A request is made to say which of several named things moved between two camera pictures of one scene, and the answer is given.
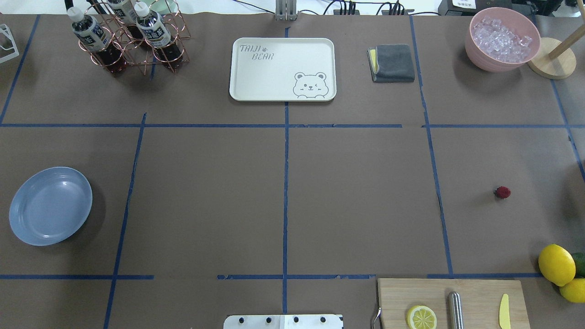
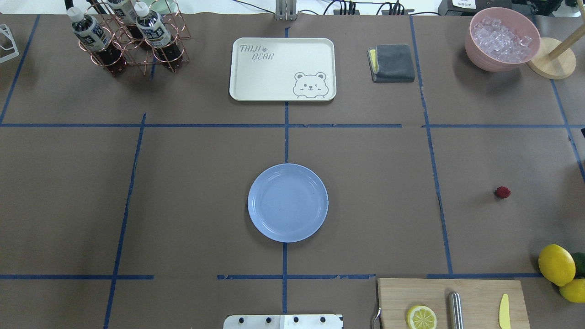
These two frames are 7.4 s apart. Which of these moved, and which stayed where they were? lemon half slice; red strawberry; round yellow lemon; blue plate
Moved: blue plate
Stayed: lemon half slice; round yellow lemon; red strawberry
